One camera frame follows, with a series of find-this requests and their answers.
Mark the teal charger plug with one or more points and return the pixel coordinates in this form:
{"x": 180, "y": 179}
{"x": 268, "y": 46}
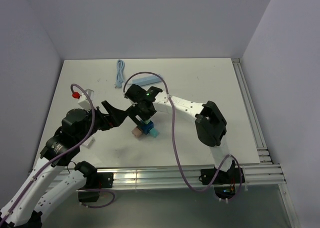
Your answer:
{"x": 153, "y": 132}

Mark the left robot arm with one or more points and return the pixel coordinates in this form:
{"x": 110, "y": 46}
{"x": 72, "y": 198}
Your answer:
{"x": 77, "y": 126}

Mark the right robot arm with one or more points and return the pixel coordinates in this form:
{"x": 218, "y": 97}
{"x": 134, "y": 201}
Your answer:
{"x": 210, "y": 124}

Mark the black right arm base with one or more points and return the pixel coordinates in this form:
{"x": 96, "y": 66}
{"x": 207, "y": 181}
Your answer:
{"x": 225, "y": 182}

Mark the light blue power strip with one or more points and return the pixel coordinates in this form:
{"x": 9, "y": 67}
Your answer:
{"x": 148, "y": 80}

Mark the pink charger plug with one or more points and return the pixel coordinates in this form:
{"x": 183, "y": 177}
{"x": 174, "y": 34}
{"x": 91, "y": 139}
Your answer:
{"x": 137, "y": 132}

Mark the blue cube socket adapter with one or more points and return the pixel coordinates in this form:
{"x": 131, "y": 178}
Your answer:
{"x": 146, "y": 127}

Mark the white plug adapter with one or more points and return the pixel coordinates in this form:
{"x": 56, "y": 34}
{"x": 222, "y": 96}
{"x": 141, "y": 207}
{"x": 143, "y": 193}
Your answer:
{"x": 89, "y": 142}

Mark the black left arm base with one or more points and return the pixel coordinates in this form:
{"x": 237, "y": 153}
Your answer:
{"x": 96, "y": 185}

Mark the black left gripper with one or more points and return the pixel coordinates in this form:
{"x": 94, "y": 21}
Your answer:
{"x": 114, "y": 118}

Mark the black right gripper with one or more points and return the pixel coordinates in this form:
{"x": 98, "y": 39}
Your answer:
{"x": 133, "y": 111}

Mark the aluminium front rail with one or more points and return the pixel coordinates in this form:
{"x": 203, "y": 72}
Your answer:
{"x": 169, "y": 177}

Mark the aluminium side rail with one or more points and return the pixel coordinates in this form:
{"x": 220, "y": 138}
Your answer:
{"x": 255, "y": 112}

